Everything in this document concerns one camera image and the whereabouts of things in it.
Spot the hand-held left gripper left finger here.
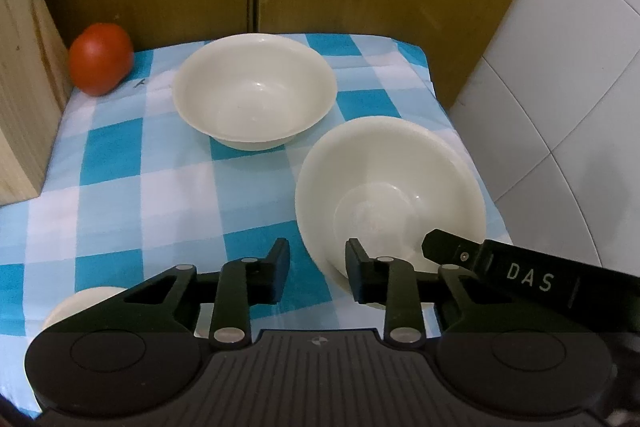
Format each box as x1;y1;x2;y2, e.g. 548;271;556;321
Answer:
125;237;291;350

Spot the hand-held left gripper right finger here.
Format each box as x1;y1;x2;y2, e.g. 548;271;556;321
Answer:
346;238;501;348

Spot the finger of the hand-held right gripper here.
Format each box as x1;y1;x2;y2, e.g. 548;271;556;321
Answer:
421;229;490;279

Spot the cream bowl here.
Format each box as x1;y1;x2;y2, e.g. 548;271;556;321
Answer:
294;116;486;309
172;33;337;152
41;286;212;341

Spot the blue white checked tablecloth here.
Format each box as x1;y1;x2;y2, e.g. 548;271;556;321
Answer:
0;32;514;427

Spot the red tomato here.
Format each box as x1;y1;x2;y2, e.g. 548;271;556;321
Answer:
68;23;135;97

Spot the wooden knife block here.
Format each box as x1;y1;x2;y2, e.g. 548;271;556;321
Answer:
0;0;72;206

